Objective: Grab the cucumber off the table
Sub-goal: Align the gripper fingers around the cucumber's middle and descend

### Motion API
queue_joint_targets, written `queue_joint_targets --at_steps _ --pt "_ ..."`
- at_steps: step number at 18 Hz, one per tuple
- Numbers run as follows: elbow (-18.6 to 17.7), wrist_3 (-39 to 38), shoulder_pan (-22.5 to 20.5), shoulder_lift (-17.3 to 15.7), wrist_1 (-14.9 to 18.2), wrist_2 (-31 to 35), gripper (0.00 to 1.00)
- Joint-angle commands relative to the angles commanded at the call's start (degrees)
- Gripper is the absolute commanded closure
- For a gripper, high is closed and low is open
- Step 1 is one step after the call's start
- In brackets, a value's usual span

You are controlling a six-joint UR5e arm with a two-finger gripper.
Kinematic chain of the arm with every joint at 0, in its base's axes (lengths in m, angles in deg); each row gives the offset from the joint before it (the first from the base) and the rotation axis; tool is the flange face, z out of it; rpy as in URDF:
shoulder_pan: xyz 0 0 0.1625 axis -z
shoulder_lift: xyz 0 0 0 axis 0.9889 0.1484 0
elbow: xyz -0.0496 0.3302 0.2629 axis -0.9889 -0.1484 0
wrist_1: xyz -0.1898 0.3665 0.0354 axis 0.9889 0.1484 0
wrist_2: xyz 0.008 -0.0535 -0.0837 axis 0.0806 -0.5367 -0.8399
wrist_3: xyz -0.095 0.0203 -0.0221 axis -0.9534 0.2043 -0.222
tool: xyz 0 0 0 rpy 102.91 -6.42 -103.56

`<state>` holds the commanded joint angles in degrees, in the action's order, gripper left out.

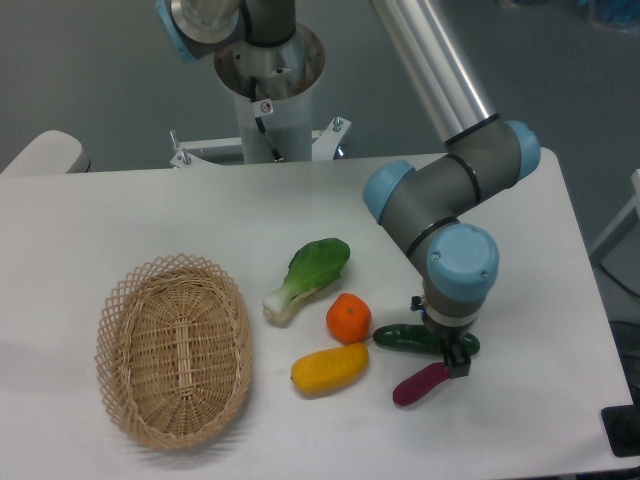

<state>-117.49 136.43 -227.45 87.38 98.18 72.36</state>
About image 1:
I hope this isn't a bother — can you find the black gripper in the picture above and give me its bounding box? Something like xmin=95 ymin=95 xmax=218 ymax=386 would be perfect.
xmin=410 ymin=296 xmax=475 ymax=377

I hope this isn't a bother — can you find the dark green cucumber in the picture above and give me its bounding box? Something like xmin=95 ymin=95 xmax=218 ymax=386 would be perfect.
xmin=372 ymin=323 xmax=481 ymax=359

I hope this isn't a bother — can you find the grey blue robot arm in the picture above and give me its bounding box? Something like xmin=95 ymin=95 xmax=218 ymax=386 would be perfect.
xmin=156 ymin=1 xmax=541 ymax=378

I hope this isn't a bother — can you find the purple sweet potato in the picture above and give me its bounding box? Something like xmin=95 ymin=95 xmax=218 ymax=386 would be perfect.
xmin=392 ymin=362 xmax=449 ymax=407

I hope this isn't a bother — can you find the orange tangerine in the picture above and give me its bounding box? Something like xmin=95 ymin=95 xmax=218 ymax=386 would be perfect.
xmin=326 ymin=293 xmax=372 ymax=343

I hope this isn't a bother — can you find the yellow mango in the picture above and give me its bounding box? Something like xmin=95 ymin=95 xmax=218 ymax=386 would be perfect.
xmin=290 ymin=342 xmax=369 ymax=395

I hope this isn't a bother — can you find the green bok choy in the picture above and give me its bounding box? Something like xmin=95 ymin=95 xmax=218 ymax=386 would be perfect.
xmin=262 ymin=238 xmax=351 ymax=327

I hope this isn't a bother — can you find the black device at table edge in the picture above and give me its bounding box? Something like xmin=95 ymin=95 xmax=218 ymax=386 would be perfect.
xmin=601 ymin=405 xmax=639 ymax=458

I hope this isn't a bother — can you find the woven wicker basket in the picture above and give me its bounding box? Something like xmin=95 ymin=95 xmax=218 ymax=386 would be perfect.
xmin=95 ymin=254 xmax=253 ymax=450

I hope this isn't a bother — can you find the white chair armrest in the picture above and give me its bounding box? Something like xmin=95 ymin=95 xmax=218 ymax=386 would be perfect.
xmin=1 ymin=130 xmax=91 ymax=178

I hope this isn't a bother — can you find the white pedestal base frame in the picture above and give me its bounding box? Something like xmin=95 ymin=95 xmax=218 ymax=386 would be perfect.
xmin=169 ymin=116 xmax=352 ymax=169

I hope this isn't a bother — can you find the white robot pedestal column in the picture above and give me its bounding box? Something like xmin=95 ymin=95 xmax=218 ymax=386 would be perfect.
xmin=214 ymin=24 xmax=325 ymax=150

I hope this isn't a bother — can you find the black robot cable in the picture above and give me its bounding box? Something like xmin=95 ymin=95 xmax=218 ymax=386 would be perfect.
xmin=248 ymin=75 xmax=285 ymax=163

